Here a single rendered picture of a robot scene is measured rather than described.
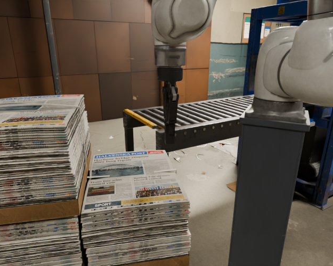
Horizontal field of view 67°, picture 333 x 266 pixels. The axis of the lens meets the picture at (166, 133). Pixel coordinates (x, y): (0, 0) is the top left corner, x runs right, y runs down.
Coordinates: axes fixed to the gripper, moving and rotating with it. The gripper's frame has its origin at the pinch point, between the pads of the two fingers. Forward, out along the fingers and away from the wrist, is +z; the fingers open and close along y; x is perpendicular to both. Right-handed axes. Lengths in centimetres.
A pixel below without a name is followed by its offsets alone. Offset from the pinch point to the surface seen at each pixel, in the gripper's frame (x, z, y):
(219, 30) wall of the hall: 202, -57, -453
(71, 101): -29.4, -10.2, -6.2
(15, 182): -38.5, 2.1, 19.9
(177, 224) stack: -1.6, 20.2, 18.4
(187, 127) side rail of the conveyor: 22, 16, -53
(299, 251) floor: 91, 96, -33
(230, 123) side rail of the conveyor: 51, 18, -61
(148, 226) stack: -9.6, 19.8, 18.2
